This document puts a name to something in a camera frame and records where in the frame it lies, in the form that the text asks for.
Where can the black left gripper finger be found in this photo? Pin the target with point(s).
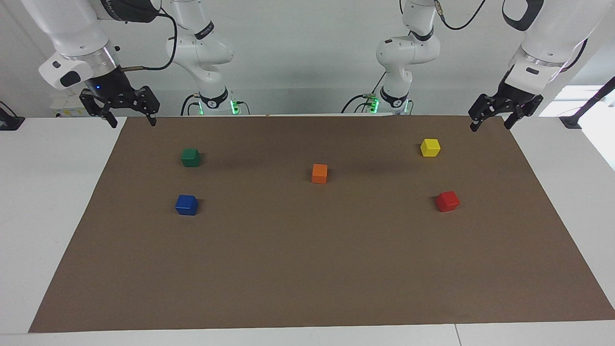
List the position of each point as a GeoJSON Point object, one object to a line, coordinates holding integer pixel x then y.
{"type": "Point", "coordinates": [523, 111]}
{"type": "Point", "coordinates": [485, 110]}

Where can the brown paper mat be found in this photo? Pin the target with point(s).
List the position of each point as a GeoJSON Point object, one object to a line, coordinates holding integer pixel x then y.
{"type": "Point", "coordinates": [317, 259]}

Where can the white box with yellow label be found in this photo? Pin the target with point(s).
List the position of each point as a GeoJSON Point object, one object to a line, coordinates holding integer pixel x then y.
{"type": "Point", "coordinates": [67, 108]}

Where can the black clamp with slanted rod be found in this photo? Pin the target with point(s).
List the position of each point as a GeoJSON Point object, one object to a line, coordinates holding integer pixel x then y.
{"type": "Point", "coordinates": [588, 103]}

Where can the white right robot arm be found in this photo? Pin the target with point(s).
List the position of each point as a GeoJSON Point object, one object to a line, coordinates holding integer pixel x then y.
{"type": "Point", "coordinates": [72, 29]}

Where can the red wooden block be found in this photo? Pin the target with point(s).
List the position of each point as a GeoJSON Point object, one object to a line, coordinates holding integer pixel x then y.
{"type": "Point", "coordinates": [448, 201]}

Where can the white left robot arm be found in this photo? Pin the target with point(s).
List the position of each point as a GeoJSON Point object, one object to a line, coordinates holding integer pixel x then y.
{"type": "Point", "coordinates": [552, 33]}

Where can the small black table clamp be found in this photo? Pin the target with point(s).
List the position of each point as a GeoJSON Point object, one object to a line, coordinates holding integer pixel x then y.
{"type": "Point", "coordinates": [9, 122]}

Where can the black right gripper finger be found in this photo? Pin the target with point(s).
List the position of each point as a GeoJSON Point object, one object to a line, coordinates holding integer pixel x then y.
{"type": "Point", "coordinates": [150, 103]}
{"type": "Point", "coordinates": [103, 108]}

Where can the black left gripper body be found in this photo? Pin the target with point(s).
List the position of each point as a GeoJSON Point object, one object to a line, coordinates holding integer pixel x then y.
{"type": "Point", "coordinates": [516, 96]}

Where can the blue wooden block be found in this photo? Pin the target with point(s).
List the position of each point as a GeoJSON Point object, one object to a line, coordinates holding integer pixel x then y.
{"type": "Point", "coordinates": [187, 205]}

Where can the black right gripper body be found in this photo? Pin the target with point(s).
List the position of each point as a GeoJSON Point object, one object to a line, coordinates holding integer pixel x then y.
{"type": "Point", "coordinates": [113, 89]}

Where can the yellow wooden block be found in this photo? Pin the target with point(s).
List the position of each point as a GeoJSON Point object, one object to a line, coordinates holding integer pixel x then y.
{"type": "Point", "coordinates": [430, 147]}

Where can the orange wooden block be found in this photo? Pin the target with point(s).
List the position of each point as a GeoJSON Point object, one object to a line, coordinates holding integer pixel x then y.
{"type": "Point", "coordinates": [319, 173]}

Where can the green wooden block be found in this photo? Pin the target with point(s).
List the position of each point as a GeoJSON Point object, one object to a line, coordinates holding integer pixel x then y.
{"type": "Point", "coordinates": [190, 157]}

